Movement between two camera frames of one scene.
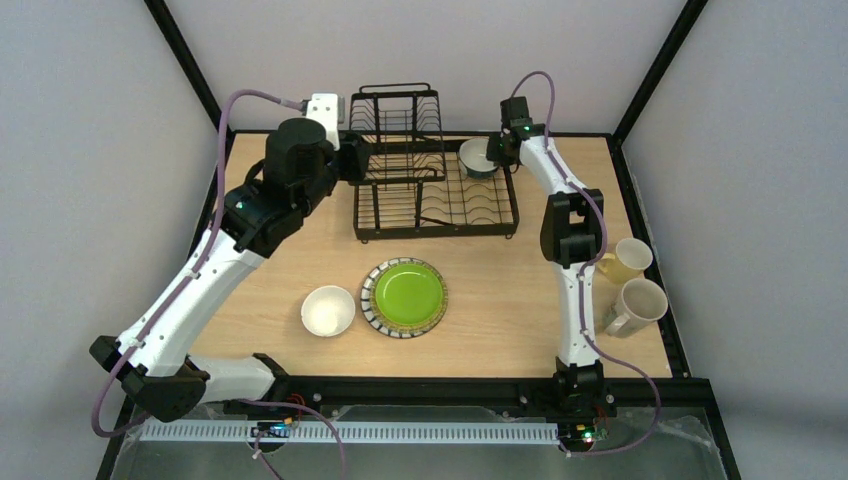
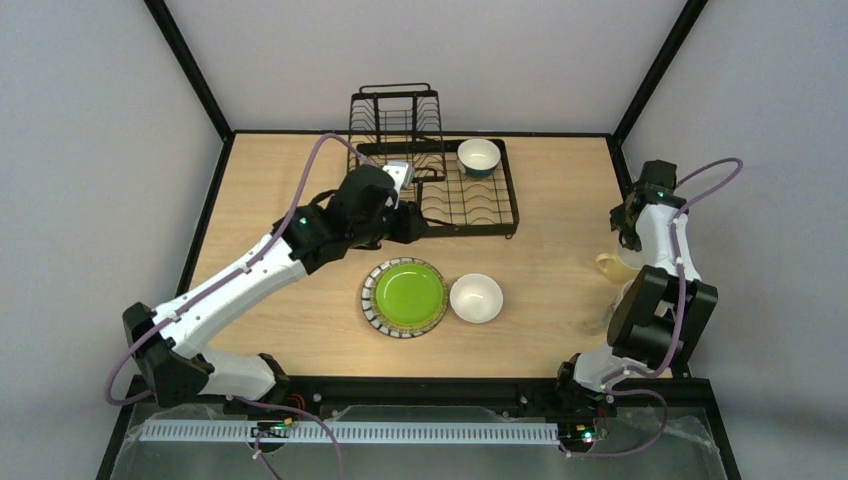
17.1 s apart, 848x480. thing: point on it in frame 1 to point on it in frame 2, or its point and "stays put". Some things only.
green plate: (366, 294) stays put
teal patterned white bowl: (473, 156) stays put
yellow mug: (632, 256) stays put
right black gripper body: (498, 148) to (622, 221)
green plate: (409, 296) stays put
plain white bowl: (328, 310) to (476, 298)
